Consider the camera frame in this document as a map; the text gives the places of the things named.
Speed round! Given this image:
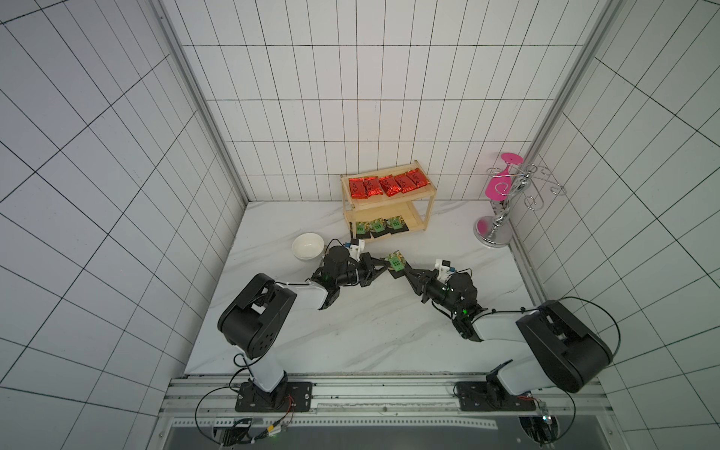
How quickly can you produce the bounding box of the metal base rail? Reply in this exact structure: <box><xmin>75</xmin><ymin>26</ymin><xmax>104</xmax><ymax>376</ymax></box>
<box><xmin>148</xmin><ymin>374</ymin><xmax>626</xmax><ymax>449</ymax></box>

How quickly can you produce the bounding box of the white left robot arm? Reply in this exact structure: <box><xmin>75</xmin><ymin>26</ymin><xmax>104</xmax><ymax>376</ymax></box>
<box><xmin>217</xmin><ymin>242</ymin><xmax>390</xmax><ymax>413</ymax></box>

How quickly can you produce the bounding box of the pink wine glass decoration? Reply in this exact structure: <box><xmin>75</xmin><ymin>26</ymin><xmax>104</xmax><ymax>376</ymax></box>
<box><xmin>486</xmin><ymin>153</ymin><xmax>524</xmax><ymax>202</ymax></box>

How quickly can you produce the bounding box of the chrome cup holder stand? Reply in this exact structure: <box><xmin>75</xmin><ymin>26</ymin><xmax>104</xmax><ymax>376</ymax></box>
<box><xmin>474</xmin><ymin>162</ymin><xmax>566</xmax><ymax>249</ymax></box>

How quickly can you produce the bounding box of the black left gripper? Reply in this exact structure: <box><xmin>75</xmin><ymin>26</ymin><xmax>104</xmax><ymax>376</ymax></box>
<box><xmin>337</xmin><ymin>252</ymin><xmax>391</xmax><ymax>287</ymax></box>

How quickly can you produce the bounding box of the white ceramic bowl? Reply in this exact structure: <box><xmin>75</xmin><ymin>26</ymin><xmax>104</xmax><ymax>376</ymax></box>
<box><xmin>292</xmin><ymin>232</ymin><xmax>326</xmax><ymax>261</ymax></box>

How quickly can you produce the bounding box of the green tea bag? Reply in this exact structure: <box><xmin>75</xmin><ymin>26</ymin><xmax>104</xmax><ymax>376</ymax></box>
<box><xmin>385</xmin><ymin>216</ymin><xmax>409</xmax><ymax>234</ymax></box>
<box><xmin>369</xmin><ymin>217</ymin><xmax>390</xmax><ymax>238</ymax></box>
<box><xmin>385</xmin><ymin>250</ymin><xmax>406</xmax><ymax>279</ymax></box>
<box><xmin>354</xmin><ymin>221</ymin><xmax>372</xmax><ymax>239</ymax></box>

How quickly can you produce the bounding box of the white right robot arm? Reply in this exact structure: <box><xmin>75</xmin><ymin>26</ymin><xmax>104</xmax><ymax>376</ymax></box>
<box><xmin>400</xmin><ymin>260</ymin><xmax>617</xmax><ymax>411</ymax></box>

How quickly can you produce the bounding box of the light wooden two-tier shelf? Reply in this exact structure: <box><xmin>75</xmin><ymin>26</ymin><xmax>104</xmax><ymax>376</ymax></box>
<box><xmin>340</xmin><ymin>159</ymin><xmax>437</xmax><ymax>237</ymax></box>

